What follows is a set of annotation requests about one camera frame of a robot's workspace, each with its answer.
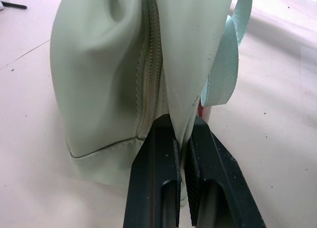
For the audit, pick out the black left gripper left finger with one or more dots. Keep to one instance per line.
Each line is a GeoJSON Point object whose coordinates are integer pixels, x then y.
{"type": "Point", "coordinates": [148, 178]}

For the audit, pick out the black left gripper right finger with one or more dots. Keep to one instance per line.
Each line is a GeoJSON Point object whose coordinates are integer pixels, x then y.
{"type": "Point", "coordinates": [223, 178]}

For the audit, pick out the pale green zippered bag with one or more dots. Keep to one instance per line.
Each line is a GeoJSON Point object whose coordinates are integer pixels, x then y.
{"type": "Point", "coordinates": [99, 64]}

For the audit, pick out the black chopstick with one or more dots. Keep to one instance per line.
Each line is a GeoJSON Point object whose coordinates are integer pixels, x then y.
{"type": "Point", "coordinates": [15, 5]}

